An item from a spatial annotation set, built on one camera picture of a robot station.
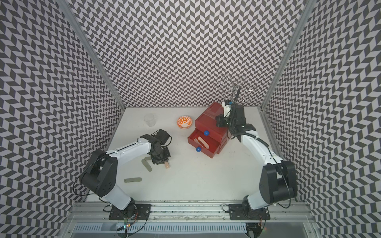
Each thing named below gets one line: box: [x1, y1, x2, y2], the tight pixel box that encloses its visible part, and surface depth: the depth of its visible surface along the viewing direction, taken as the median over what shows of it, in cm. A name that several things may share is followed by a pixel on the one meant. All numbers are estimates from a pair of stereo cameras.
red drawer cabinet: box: [187, 102, 229, 159], surface depth 88 cm
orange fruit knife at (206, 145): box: [197, 136, 210, 150], surface depth 91 cm
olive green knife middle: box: [141, 158, 153, 173], surface depth 90 cm
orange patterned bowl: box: [176, 115, 193, 130], surface depth 108 cm
